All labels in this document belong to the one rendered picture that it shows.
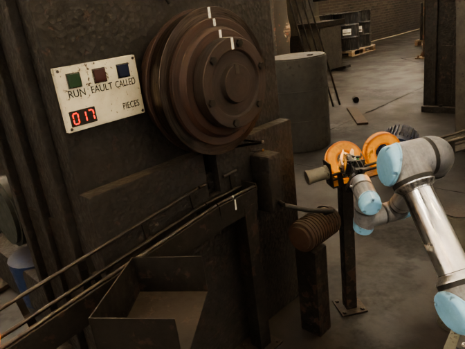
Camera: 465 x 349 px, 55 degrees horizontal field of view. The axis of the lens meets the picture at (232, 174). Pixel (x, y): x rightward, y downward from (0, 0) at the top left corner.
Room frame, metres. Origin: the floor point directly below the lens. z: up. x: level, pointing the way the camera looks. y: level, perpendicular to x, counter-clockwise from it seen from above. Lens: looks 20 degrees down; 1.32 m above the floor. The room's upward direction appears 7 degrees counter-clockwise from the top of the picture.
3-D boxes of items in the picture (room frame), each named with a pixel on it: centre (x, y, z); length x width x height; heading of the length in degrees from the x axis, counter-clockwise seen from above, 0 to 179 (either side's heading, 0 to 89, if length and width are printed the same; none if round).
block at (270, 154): (1.66, -0.13, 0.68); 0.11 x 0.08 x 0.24; 43
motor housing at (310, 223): (1.62, -0.30, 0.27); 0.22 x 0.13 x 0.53; 133
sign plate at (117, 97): (1.34, 0.35, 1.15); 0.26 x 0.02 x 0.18; 133
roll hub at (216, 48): (1.42, -0.04, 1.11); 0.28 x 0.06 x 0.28; 133
